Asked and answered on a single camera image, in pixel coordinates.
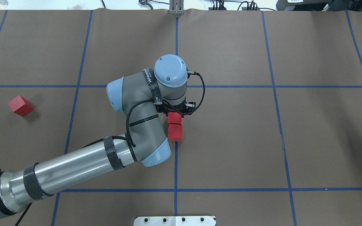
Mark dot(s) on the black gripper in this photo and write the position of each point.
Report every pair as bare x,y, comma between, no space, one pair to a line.
165,109

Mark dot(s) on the red block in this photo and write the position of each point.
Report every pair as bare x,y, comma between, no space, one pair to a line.
20,106
174,118
175,132

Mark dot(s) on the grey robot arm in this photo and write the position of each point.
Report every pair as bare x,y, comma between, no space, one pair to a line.
141,97

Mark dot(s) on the metal clamp bracket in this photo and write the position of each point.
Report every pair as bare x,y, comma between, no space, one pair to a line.
176,7

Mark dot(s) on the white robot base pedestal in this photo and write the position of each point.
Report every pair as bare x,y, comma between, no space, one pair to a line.
175,221

